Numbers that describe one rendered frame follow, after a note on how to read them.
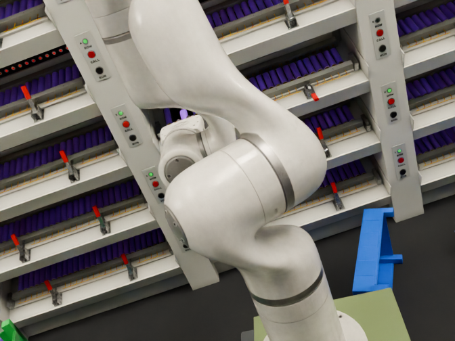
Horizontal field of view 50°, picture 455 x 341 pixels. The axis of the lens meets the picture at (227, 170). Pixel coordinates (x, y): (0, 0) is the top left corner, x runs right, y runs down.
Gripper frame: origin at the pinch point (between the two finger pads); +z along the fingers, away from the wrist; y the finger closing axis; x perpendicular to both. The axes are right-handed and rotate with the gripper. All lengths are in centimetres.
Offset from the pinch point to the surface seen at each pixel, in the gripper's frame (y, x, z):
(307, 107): -31.3, 10.8, 15.0
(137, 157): 17.5, 7.3, 13.8
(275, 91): -24.7, 4.4, 17.8
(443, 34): -73, 6, 20
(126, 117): 15.0, -4.5, 11.6
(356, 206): -38, 49, 21
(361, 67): -49, 6, 17
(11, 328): 54, 27, -18
